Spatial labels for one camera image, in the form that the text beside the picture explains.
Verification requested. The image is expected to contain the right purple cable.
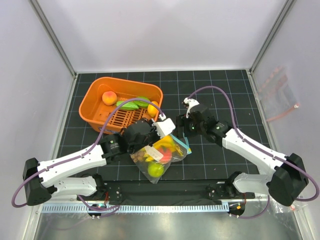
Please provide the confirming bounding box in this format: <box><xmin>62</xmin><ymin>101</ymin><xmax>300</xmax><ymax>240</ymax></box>
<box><xmin>187</xmin><ymin>86</ymin><xmax>320</xmax><ymax>220</ymax></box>

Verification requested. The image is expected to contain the orange plastic basket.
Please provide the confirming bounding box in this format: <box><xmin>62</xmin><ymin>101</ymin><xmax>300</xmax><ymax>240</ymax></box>
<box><xmin>78</xmin><ymin>76</ymin><xmax>164</xmax><ymax>136</ymax></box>

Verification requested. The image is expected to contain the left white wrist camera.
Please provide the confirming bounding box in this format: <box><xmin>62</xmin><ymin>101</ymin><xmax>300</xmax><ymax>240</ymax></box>
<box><xmin>152</xmin><ymin>118</ymin><xmax>176</xmax><ymax>139</ymax></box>

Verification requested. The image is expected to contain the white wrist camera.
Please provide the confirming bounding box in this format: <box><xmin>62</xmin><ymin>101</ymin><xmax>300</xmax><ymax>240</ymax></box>
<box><xmin>152</xmin><ymin>118</ymin><xmax>176</xmax><ymax>139</ymax></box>
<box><xmin>182</xmin><ymin>97</ymin><xmax>200</xmax><ymax>119</ymax></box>

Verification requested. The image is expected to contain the slotted cable duct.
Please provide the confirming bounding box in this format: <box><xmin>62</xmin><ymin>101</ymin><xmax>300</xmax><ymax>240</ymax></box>
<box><xmin>41</xmin><ymin>202</ymin><xmax>229</xmax><ymax>214</ymax></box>

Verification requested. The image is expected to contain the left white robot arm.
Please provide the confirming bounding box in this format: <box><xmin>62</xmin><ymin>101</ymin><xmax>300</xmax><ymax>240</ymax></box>
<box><xmin>22</xmin><ymin>119</ymin><xmax>175</xmax><ymax>206</ymax></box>

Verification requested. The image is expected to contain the brown longan bunch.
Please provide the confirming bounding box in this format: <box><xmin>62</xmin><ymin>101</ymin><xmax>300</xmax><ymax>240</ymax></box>
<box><xmin>130</xmin><ymin>150</ymin><xmax>147</xmax><ymax>163</ymax></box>

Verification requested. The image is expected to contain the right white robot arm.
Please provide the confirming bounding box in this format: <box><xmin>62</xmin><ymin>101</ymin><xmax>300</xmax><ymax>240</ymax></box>
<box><xmin>173</xmin><ymin>98</ymin><xmax>309</xmax><ymax>207</ymax></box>

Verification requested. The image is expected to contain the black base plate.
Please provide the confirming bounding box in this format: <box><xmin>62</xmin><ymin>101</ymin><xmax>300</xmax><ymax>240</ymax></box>
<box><xmin>82</xmin><ymin>179</ymin><xmax>255</xmax><ymax>206</ymax></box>

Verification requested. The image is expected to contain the clear zip top bag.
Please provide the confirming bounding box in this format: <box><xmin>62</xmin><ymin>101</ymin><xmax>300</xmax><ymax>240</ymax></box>
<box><xmin>130</xmin><ymin>134</ymin><xmax>192</xmax><ymax>184</ymax></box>

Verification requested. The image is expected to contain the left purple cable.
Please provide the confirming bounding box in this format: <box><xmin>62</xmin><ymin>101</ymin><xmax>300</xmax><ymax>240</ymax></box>
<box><xmin>11</xmin><ymin>99</ymin><xmax>167</xmax><ymax>219</ymax></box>

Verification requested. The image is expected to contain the purple cable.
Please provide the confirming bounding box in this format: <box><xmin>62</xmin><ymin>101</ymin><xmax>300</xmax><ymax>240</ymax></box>
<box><xmin>11</xmin><ymin>99</ymin><xmax>167</xmax><ymax>219</ymax></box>
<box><xmin>187</xmin><ymin>86</ymin><xmax>320</xmax><ymax>220</ymax></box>

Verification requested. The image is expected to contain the green pear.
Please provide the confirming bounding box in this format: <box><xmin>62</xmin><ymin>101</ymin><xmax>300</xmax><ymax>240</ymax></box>
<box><xmin>147</xmin><ymin>162</ymin><xmax>165</xmax><ymax>178</ymax></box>

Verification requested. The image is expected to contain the peach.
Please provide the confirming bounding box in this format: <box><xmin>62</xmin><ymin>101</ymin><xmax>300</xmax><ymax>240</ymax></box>
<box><xmin>158</xmin><ymin>147</ymin><xmax>172</xmax><ymax>164</ymax></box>
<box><xmin>102</xmin><ymin>91</ymin><xmax>118</xmax><ymax>106</ymax></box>

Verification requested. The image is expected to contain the yellow orange mango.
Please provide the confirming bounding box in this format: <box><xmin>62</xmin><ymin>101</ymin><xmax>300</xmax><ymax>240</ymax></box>
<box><xmin>147</xmin><ymin>104</ymin><xmax>159</xmax><ymax>118</ymax></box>

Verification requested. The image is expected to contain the yellow banana bunch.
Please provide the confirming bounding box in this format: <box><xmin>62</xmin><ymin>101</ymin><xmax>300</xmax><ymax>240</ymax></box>
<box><xmin>143</xmin><ymin>135</ymin><xmax>185</xmax><ymax>164</ymax></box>

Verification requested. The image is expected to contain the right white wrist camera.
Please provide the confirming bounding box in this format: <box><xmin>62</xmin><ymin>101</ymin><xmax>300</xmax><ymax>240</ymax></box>
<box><xmin>182</xmin><ymin>97</ymin><xmax>200</xmax><ymax>119</ymax></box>

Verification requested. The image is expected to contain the green starfruit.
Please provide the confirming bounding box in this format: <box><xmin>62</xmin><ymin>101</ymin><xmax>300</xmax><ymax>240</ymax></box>
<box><xmin>133</xmin><ymin>96</ymin><xmax>150</xmax><ymax>108</ymax></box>

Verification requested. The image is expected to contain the black grid mat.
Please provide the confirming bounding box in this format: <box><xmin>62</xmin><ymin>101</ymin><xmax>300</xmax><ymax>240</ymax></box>
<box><xmin>56</xmin><ymin>70</ymin><xmax>269</xmax><ymax>180</ymax></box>

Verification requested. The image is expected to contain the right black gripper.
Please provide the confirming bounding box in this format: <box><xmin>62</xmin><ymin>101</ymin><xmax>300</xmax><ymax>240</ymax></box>
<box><xmin>173</xmin><ymin>113</ymin><xmax>205</xmax><ymax>139</ymax></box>

